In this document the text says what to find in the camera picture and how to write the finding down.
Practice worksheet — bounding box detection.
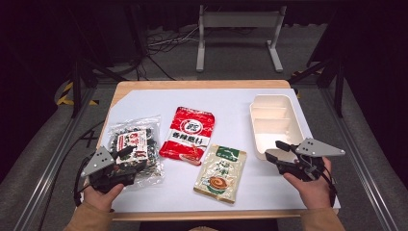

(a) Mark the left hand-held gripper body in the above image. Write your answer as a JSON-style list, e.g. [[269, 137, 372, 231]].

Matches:
[[80, 145, 139, 194]]

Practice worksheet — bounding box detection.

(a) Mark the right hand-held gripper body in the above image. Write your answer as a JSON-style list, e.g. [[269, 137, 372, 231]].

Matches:
[[282, 138, 346, 182]]

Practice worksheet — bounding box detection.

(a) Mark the cream plastic compartment box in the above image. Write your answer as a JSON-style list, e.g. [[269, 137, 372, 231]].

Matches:
[[249, 94, 307, 162]]

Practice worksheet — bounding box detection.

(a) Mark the green and beige seasoning packet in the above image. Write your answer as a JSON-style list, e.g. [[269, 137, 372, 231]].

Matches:
[[192, 143, 248, 205]]

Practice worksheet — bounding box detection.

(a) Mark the red seasoning packet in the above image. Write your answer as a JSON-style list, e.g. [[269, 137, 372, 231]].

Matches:
[[158, 106, 216, 167]]

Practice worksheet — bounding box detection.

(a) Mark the person's left hand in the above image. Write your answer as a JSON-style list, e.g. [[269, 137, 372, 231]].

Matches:
[[84, 183, 125, 213]]

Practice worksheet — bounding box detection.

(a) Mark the person's right hand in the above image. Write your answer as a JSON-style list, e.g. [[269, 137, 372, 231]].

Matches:
[[283, 157, 333, 210]]

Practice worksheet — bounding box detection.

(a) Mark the clear bag of dried seaweed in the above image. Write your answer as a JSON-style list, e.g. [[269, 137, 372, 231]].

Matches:
[[109, 115, 166, 189]]

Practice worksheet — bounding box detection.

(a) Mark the black metal stand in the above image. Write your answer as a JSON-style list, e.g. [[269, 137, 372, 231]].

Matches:
[[68, 57, 128, 118], [288, 57, 345, 118]]

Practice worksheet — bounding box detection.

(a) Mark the yellow and black hazard tape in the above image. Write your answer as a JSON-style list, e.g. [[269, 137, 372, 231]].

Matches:
[[57, 81, 99, 107]]

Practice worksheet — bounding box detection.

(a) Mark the white paper sheet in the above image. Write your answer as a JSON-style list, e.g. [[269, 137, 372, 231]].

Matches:
[[101, 88, 341, 214]]

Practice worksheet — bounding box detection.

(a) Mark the white metal stand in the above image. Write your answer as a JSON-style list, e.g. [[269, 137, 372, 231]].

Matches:
[[195, 4, 288, 73]]

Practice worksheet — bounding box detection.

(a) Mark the black floor cable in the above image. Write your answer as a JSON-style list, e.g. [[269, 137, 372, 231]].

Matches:
[[38, 119, 106, 231]]

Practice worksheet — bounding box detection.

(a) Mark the left hand-held gripper cable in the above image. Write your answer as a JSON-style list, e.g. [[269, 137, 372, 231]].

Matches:
[[73, 153, 97, 208]]

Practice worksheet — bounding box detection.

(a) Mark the hand-held gripper cable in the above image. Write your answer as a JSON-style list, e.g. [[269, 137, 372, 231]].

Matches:
[[73, 153, 97, 208], [320, 167, 339, 208]]

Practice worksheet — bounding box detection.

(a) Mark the right hand-held gripper cable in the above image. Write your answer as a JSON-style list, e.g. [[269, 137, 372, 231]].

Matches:
[[320, 167, 339, 208]]

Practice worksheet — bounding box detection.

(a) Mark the aluminium rail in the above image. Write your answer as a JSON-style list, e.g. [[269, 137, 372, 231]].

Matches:
[[320, 88, 400, 231], [13, 86, 97, 231]]

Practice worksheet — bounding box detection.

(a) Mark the bundle of floor cables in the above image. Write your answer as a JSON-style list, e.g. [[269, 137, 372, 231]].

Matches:
[[136, 27, 201, 81]]

